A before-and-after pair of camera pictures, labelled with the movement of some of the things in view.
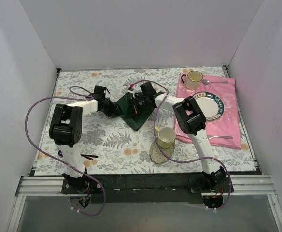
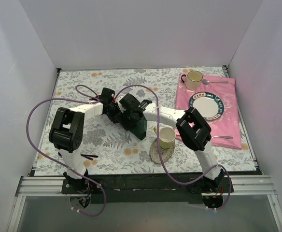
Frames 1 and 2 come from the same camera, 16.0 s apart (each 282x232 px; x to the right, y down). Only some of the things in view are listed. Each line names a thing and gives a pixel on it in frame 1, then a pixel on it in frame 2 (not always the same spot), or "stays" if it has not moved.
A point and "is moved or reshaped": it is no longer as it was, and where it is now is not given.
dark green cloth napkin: (128, 111) is moved or reshaped
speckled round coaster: (156, 154) stays
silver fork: (210, 136) stays
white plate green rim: (210, 104) stays
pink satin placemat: (224, 131) stays
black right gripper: (134, 107) to (133, 118)
